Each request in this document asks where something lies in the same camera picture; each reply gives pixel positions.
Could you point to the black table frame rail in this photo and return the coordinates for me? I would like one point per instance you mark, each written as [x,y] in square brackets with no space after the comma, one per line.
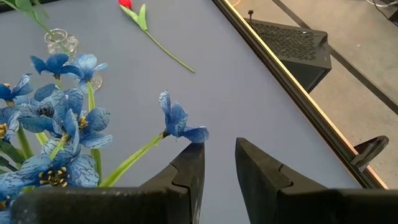
[298,93]

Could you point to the yellow artificial tulip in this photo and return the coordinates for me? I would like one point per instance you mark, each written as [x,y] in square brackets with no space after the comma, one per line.
[23,4]

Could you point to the blue artificial flower bunch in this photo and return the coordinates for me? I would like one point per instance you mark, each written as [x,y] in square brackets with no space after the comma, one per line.
[66,118]

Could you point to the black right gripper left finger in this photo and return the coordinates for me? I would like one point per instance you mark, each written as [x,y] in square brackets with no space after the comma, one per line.
[183,193]

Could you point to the red artificial tulip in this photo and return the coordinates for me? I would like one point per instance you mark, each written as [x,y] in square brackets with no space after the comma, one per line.
[142,18]

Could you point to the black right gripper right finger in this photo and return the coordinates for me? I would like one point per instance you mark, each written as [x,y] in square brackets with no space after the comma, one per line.
[267,193]

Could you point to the black perforated computer tower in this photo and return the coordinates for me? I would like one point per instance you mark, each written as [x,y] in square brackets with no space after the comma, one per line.
[295,46]

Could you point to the clear glass vase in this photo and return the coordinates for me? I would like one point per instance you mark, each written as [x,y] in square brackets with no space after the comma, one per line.
[62,43]

